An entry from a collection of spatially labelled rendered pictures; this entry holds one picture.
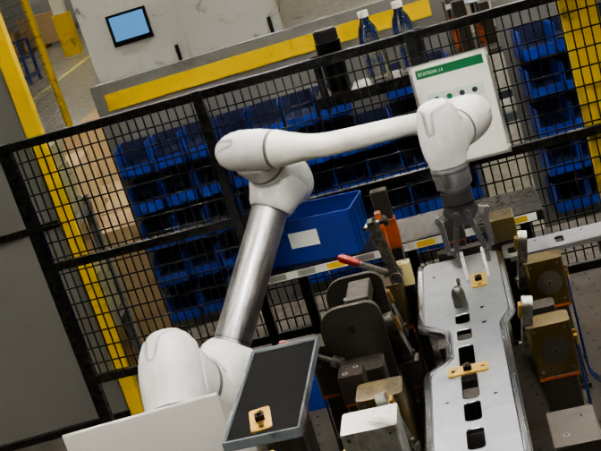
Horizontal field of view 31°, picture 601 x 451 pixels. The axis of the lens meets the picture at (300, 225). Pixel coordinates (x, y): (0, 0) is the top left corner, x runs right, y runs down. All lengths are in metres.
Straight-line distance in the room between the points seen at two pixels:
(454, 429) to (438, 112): 0.79
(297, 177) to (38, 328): 2.00
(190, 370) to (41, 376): 2.13
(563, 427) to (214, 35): 7.42
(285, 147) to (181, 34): 6.41
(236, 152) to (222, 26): 6.29
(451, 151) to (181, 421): 0.86
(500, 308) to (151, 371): 0.84
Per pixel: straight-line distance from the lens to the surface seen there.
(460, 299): 2.50
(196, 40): 9.05
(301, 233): 2.98
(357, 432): 1.86
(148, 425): 2.45
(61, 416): 4.76
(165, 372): 2.61
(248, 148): 2.74
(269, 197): 2.85
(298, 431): 1.81
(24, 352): 4.67
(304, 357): 2.07
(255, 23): 9.01
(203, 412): 2.42
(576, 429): 1.87
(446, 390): 2.15
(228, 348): 2.78
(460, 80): 3.05
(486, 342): 2.31
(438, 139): 2.47
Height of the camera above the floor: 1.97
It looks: 16 degrees down
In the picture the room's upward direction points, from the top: 17 degrees counter-clockwise
